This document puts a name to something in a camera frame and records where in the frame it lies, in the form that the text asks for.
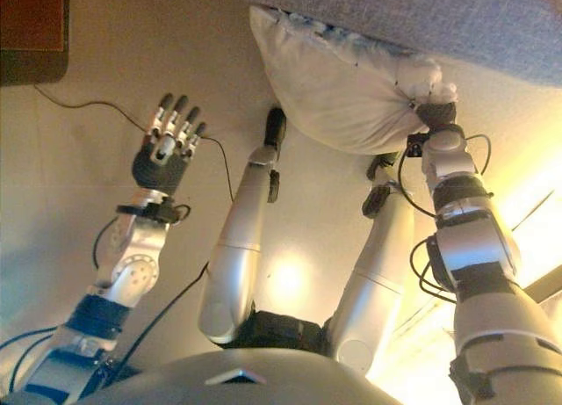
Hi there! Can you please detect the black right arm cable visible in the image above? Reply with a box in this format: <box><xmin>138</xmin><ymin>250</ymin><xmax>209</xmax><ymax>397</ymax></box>
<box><xmin>397</xmin><ymin>134</ymin><xmax>493</xmax><ymax>303</ymax></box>

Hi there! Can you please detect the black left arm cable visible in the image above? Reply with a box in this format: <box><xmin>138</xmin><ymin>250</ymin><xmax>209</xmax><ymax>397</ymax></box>
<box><xmin>0</xmin><ymin>325</ymin><xmax>58</xmax><ymax>393</ymax></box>

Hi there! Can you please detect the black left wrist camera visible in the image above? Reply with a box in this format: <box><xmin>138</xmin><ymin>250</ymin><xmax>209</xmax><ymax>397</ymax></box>
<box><xmin>147</xmin><ymin>201</ymin><xmax>192</xmax><ymax>225</ymax></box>

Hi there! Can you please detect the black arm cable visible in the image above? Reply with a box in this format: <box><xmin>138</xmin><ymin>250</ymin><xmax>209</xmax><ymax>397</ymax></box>
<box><xmin>0</xmin><ymin>325</ymin><xmax>58</xmax><ymax>393</ymax></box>
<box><xmin>397</xmin><ymin>134</ymin><xmax>493</xmax><ymax>303</ymax></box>

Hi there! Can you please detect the silver robot leg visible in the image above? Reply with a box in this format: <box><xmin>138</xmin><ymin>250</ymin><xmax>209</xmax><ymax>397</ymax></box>
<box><xmin>327</xmin><ymin>152</ymin><xmax>416</xmax><ymax>375</ymax></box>
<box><xmin>197</xmin><ymin>108</ymin><xmax>289</xmax><ymax>345</ymax></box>

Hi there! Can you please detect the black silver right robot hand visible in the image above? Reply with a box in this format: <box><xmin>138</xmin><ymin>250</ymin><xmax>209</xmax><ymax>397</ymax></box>
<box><xmin>414</xmin><ymin>101</ymin><xmax>458</xmax><ymax>136</ymax></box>

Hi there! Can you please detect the silver right robot leg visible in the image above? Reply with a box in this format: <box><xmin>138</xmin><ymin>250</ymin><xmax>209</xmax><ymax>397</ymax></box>
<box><xmin>327</xmin><ymin>152</ymin><xmax>416</xmax><ymax>375</ymax></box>

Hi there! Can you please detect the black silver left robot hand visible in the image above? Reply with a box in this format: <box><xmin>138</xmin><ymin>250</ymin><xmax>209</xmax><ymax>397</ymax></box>
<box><xmin>131</xmin><ymin>93</ymin><xmax>208</xmax><ymax>193</ymax></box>

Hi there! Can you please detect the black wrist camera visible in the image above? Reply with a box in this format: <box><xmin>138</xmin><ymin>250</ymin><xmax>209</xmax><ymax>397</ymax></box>
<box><xmin>406</xmin><ymin>132</ymin><xmax>429</xmax><ymax>158</ymax></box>
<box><xmin>147</xmin><ymin>201</ymin><xmax>192</xmax><ymax>225</ymax></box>

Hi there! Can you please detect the grey fabric armchair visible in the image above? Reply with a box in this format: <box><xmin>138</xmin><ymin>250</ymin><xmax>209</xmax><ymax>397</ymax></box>
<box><xmin>210</xmin><ymin>0</ymin><xmax>562</xmax><ymax>90</ymax></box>

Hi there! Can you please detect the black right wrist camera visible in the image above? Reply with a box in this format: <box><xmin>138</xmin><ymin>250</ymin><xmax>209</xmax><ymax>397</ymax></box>
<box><xmin>406</xmin><ymin>132</ymin><xmax>429</xmax><ymax>158</ymax></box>

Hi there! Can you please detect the dark wooden cabinet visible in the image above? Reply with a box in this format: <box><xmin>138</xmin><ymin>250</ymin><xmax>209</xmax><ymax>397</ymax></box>
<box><xmin>0</xmin><ymin>0</ymin><xmax>71</xmax><ymax>86</ymax></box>

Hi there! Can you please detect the thin black floor cable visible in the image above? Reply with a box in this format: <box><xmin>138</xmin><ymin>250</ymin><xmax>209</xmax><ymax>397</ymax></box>
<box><xmin>33</xmin><ymin>83</ymin><xmax>236</xmax><ymax>375</ymax></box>

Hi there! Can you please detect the silver left robot leg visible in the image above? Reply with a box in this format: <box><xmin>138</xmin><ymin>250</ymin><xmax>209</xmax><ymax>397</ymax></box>
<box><xmin>197</xmin><ymin>108</ymin><xmax>289</xmax><ymax>345</ymax></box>

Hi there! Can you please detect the grey robot torso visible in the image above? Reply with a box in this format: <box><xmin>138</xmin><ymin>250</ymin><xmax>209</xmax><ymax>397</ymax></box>
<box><xmin>74</xmin><ymin>310</ymin><xmax>396</xmax><ymax>405</ymax></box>

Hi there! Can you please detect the white fringed cushion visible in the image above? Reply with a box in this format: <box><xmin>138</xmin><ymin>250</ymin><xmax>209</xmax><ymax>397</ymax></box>
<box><xmin>249</xmin><ymin>4</ymin><xmax>458</xmax><ymax>156</ymax></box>

